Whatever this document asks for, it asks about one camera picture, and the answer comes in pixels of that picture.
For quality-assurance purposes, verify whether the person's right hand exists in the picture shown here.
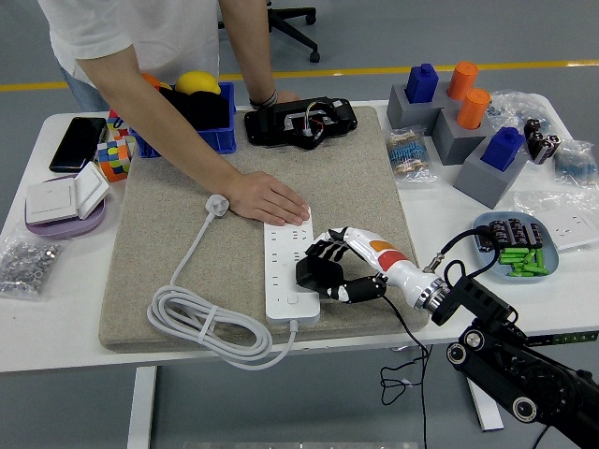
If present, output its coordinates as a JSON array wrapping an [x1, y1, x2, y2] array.
[[226, 170, 313, 227]]

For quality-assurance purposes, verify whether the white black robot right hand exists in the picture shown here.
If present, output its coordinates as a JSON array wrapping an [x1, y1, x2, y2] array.
[[306, 226, 439, 305]]

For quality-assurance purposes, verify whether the white power strip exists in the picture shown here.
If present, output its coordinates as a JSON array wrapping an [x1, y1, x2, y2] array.
[[262, 215, 323, 325]]

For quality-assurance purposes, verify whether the white power cord with plug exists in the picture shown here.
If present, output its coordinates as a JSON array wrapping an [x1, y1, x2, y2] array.
[[146, 194, 299, 370]]

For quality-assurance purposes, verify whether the black plug adapter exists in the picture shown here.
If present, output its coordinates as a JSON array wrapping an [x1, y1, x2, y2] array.
[[294, 254, 345, 294]]

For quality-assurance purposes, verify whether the thin black adapter cord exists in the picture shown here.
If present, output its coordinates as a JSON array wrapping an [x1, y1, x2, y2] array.
[[379, 292, 431, 449]]

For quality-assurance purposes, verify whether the black wrist band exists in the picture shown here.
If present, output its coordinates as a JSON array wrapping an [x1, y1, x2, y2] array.
[[248, 89, 279, 110]]

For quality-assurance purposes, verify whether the black office chair base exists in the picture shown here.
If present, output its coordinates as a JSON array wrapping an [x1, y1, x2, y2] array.
[[217, 0, 322, 65]]

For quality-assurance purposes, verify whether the grey-brown mat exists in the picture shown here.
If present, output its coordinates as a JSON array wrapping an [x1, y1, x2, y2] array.
[[97, 105, 430, 355]]

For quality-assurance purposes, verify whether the blue plastic bin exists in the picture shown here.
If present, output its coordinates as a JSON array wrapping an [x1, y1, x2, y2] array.
[[128, 81, 238, 159]]

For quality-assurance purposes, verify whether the yellow lemon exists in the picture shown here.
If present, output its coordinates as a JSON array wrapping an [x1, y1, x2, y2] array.
[[175, 69, 222, 96]]

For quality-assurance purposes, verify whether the bag of striped resistors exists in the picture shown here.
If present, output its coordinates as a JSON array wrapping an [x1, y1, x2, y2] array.
[[384, 125, 440, 184]]

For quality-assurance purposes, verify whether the wide grey block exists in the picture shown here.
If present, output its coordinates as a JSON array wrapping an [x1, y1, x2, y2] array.
[[387, 82, 462, 137]]

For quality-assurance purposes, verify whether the pile of green batteries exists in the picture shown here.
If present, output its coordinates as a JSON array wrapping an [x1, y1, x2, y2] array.
[[499, 247, 547, 279]]

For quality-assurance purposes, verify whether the blue peg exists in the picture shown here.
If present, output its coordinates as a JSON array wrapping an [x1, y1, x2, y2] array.
[[480, 125, 527, 173], [404, 63, 440, 104]]

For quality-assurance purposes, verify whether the clear bag around socket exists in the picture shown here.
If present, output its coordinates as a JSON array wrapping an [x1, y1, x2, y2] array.
[[513, 188, 599, 254]]

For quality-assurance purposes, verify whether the light blue plate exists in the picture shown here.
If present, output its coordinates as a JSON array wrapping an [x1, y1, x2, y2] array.
[[471, 210, 561, 285]]

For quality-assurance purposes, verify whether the large colourful puzzle cube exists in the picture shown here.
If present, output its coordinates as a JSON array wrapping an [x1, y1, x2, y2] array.
[[95, 138, 133, 183]]

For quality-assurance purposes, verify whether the orange cylinder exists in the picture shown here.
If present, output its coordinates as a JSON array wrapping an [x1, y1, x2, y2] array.
[[456, 87, 492, 131], [446, 60, 480, 101]]

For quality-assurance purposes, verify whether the small colourful puzzle cube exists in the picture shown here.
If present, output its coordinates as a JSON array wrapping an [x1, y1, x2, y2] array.
[[107, 109, 137, 141]]

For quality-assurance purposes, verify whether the white table leg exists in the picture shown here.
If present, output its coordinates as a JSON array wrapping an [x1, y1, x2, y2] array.
[[126, 366, 158, 449], [465, 371, 505, 431]]

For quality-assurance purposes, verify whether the bundle of black capacitors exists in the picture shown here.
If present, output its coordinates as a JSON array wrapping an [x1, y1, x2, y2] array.
[[522, 118, 562, 166]]

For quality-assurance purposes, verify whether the black table control panel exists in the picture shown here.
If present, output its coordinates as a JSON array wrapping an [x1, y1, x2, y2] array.
[[526, 330, 599, 349]]

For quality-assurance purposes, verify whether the black smartphone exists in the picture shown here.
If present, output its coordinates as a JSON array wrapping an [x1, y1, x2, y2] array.
[[48, 116, 108, 173]]

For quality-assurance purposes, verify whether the clear plastic bag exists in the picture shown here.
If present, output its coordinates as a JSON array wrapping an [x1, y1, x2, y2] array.
[[485, 88, 549, 137]]

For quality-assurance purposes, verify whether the purple dish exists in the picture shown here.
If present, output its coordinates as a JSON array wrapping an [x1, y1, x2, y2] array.
[[24, 175, 108, 241]]

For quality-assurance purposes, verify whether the bag of blue resistors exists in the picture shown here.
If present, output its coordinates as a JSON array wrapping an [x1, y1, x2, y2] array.
[[551, 138, 599, 188]]

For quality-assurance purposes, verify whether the bag of metal nuts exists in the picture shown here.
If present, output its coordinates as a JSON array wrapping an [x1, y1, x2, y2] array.
[[0, 233, 63, 301]]

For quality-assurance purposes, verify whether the black device housing with wires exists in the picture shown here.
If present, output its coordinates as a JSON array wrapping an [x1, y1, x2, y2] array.
[[243, 96, 359, 151]]

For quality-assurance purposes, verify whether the black drawstring pouch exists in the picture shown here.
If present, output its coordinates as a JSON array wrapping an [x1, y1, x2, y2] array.
[[139, 87, 231, 158]]

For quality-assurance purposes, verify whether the tilted white wall switch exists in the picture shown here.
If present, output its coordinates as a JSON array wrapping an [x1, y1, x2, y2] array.
[[73, 161, 111, 221]]

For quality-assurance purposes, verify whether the white wall socket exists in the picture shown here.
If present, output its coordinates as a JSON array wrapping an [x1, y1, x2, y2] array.
[[542, 208, 599, 253]]

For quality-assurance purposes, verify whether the flat white wall switch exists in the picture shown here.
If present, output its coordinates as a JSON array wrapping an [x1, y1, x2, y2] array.
[[24, 177, 80, 226]]

